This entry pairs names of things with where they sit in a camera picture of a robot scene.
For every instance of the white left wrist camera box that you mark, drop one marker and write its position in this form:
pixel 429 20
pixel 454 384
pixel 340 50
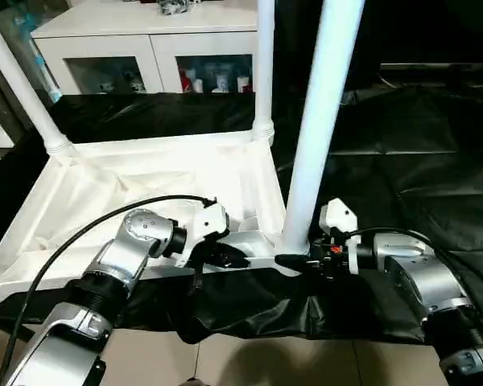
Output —
pixel 201 229

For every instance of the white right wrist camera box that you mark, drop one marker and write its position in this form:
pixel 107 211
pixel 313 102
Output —
pixel 342 225

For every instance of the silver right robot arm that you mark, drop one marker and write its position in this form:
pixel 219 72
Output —
pixel 427 273

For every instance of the white sideboard cabinet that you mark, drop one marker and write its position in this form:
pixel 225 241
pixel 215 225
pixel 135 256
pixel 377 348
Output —
pixel 129 28

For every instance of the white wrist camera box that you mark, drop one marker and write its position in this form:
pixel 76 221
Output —
pixel 201 229
pixel 342 225

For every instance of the black plastic mat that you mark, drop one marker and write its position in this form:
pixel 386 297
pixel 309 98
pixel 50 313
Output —
pixel 419 161

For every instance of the white plastic table top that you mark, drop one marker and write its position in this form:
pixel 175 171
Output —
pixel 105 185

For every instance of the beige curtain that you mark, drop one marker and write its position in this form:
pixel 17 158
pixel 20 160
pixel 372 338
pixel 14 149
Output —
pixel 12 80

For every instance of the white plastic table leg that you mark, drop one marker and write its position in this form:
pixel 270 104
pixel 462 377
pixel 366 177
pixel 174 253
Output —
pixel 264 64
pixel 24 80
pixel 322 112

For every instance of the grey toy figure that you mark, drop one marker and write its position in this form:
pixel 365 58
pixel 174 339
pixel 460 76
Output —
pixel 175 6

